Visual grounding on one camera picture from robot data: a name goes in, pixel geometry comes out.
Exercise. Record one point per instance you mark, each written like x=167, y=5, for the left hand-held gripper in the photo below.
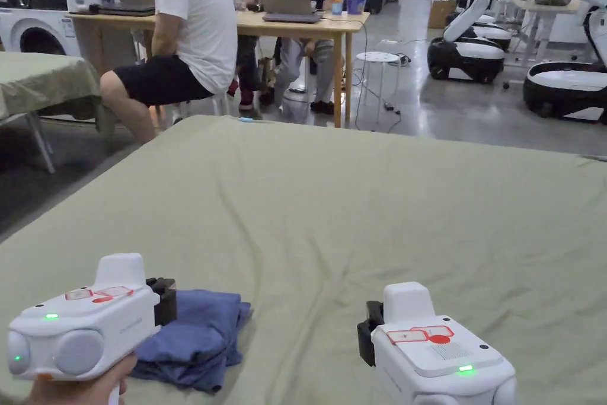
x=90, y=324

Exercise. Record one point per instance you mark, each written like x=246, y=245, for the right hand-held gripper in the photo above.
x=441, y=372

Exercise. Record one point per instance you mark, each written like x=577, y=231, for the dark blue shirt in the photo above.
x=199, y=334

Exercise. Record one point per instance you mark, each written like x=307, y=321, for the person's left hand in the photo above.
x=76, y=393

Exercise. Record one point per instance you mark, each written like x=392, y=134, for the bed with pale green sheet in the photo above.
x=360, y=215

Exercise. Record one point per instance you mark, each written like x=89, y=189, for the white washing machine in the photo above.
x=33, y=20

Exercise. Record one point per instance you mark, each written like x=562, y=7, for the white and black robot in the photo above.
x=569, y=87
x=467, y=51

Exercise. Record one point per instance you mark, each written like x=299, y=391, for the brown carton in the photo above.
x=441, y=13

